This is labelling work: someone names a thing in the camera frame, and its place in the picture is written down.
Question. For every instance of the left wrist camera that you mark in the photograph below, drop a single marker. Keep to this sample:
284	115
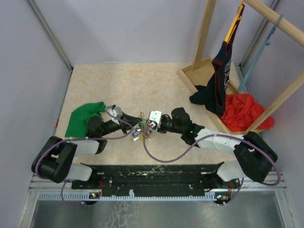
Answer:
115	113

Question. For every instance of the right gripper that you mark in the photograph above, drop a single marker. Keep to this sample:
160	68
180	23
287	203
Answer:
160	129

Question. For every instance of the dark navy jersey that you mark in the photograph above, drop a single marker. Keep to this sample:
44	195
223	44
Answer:
213	95

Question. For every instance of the blue clothes hanger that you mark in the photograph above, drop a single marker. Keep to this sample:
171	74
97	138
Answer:
258	55

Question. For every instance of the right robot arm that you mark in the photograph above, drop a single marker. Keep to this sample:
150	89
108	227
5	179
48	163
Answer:
253	157

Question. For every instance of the wooden clothes rack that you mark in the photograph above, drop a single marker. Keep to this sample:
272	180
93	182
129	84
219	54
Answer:
201	69

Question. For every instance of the green cloth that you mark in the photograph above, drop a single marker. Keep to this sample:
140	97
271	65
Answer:
78	122

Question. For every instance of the large metal keyring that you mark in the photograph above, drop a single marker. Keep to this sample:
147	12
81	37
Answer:
143	122

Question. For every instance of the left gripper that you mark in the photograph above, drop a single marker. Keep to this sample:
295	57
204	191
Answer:
124	126

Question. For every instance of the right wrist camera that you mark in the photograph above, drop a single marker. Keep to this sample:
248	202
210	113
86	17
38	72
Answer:
155	119

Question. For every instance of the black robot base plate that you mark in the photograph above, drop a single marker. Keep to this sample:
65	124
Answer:
201	178

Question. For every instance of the red cloth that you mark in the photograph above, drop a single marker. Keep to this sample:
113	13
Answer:
241	111

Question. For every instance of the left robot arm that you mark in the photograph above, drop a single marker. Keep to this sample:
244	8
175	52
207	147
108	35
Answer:
55	160

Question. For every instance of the aluminium frame rail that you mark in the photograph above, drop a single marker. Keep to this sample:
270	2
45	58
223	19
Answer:
47	190

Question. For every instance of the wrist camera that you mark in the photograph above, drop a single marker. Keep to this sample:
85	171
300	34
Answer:
115	113
155	119

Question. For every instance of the bunch of tagged keys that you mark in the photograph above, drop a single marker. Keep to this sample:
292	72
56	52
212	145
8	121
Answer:
139	134

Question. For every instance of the yellow clothes hanger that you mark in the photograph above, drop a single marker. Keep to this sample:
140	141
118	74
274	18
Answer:
234	23

